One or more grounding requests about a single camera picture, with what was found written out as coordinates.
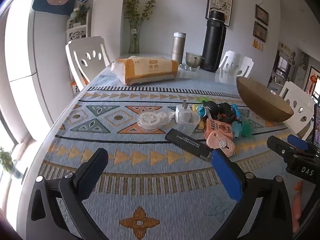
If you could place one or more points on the small dark picture frame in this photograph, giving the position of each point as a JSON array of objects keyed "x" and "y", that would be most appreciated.
[
  {"x": 261, "y": 15},
  {"x": 260, "y": 32}
]

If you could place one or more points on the dark framed window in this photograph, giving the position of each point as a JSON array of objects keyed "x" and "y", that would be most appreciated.
[{"x": 313, "y": 93}]

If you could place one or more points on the small yellow block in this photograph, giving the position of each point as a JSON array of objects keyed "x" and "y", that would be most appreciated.
[{"x": 195, "y": 107}]

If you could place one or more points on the yellow green flower bunch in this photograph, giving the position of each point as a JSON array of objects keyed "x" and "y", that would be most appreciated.
[{"x": 135, "y": 7}]

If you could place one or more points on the red hanging knot ornament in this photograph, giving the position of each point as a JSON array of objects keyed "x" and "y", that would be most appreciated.
[{"x": 314, "y": 80}]

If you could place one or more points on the large black thermos flask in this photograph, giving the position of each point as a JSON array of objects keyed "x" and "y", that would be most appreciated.
[{"x": 212, "y": 47}]

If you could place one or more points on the white carved shelf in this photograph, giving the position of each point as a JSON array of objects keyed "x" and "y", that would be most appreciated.
[{"x": 75, "y": 33}]

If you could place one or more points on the brown ribbed bowl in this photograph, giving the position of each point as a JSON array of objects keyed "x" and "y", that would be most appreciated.
[{"x": 265, "y": 105}]

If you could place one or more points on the yellow hanging tassels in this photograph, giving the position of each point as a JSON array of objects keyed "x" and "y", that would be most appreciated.
[{"x": 257, "y": 45}]

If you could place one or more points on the clear glass vase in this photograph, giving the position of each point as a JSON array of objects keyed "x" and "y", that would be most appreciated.
[{"x": 135, "y": 40}]

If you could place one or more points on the white refrigerator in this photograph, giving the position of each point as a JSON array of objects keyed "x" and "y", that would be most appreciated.
[{"x": 22, "y": 55}]

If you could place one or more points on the patterned blue woven tablecloth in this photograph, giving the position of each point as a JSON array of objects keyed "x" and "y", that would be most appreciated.
[{"x": 150, "y": 180}]

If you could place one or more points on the grey glass cup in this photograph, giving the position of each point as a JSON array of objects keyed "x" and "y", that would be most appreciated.
[{"x": 192, "y": 58}]

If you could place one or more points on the clear correction tape dispenser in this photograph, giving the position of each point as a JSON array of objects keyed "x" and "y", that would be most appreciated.
[{"x": 150, "y": 121}]

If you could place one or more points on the pink snack packet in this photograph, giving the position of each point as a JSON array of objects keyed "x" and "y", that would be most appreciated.
[{"x": 220, "y": 130}]

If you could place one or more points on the black-haired white blue figurine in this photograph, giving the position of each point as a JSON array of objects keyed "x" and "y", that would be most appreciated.
[{"x": 212, "y": 108}]

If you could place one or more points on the black rectangular stick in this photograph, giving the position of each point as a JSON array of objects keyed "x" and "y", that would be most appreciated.
[{"x": 186, "y": 142}]

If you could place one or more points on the orange white tissue pack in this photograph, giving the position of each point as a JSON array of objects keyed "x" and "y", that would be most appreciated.
[{"x": 145, "y": 71}]

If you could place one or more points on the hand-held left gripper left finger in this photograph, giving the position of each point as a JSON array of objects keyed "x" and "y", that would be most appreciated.
[{"x": 93, "y": 170}]

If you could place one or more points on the black toy figurine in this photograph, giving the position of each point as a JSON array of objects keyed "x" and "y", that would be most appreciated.
[{"x": 226, "y": 111}]

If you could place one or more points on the small green potted plant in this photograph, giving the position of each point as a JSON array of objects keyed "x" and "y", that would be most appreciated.
[{"x": 5, "y": 160}]

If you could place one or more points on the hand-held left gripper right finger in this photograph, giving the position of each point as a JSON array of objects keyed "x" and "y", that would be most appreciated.
[{"x": 226, "y": 177}]

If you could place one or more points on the white charger plug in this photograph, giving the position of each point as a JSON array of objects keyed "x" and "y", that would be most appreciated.
[{"x": 181, "y": 113}]

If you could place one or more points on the white dining chair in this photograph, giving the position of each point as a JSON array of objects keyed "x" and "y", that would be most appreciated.
[
  {"x": 87, "y": 46},
  {"x": 246, "y": 63},
  {"x": 290, "y": 90}
]

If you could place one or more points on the person's right hand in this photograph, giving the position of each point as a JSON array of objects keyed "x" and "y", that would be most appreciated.
[{"x": 297, "y": 205}]

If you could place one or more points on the blue white artificial flowers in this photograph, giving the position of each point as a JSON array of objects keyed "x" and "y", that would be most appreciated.
[{"x": 81, "y": 8}]

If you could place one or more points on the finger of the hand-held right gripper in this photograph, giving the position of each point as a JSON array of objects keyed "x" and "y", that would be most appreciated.
[
  {"x": 298, "y": 142},
  {"x": 282, "y": 148}
]

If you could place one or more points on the silver thermos bottle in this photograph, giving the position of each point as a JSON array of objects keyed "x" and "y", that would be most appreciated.
[{"x": 178, "y": 47}]

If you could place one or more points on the clear plastic measuring cup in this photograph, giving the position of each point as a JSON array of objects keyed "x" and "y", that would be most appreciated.
[{"x": 187, "y": 130}]

